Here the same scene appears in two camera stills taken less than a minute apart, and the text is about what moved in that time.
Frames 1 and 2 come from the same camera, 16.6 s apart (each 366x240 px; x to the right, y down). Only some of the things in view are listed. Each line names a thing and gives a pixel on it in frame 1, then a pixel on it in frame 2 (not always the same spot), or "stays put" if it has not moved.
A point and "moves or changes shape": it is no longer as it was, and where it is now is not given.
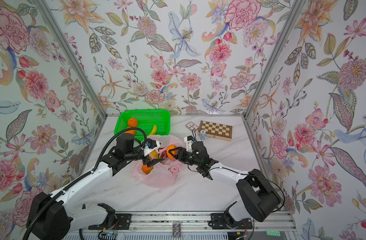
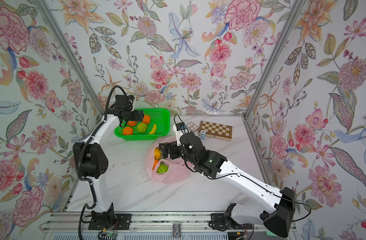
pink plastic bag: x=166 y=172 moves or changes shape
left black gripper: x=148 y=157 → x=135 y=115
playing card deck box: x=191 y=126 stays put
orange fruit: x=132 y=122 stays put
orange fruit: x=132 y=132 stays put
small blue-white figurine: x=202 y=134 stays put
